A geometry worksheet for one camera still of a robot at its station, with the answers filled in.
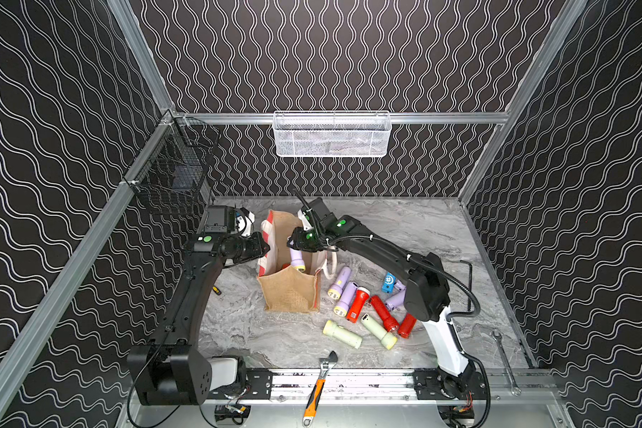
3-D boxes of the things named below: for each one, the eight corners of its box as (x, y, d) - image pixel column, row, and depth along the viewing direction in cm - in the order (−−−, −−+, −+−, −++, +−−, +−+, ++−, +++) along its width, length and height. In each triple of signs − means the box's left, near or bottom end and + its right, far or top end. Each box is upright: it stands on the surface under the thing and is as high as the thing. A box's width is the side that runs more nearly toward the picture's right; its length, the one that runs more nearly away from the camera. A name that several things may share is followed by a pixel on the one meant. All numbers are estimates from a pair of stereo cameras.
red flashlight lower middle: (390, 334, 85) (392, 331, 83) (369, 300, 92) (370, 297, 90) (399, 330, 86) (401, 327, 83) (377, 296, 93) (378, 293, 91)
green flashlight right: (358, 322, 87) (359, 318, 85) (365, 314, 89) (366, 310, 87) (389, 351, 82) (391, 348, 79) (396, 342, 83) (398, 339, 81)
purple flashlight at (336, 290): (327, 296, 93) (327, 291, 91) (343, 269, 100) (344, 264, 97) (337, 301, 92) (337, 297, 89) (353, 274, 99) (353, 268, 96)
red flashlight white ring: (344, 319, 88) (345, 314, 85) (357, 289, 95) (358, 284, 92) (357, 325, 87) (358, 321, 84) (369, 294, 93) (371, 290, 90)
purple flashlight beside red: (333, 313, 89) (333, 309, 87) (350, 284, 96) (351, 279, 93) (343, 319, 88) (344, 315, 85) (360, 289, 95) (361, 285, 92)
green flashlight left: (322, 333, 86) (322, 329, 83) (327, 322, 88) (327, 318, 85) (358, 351, 82) (360, 348, 79) (363, 339, 84) (364, 336, 81)
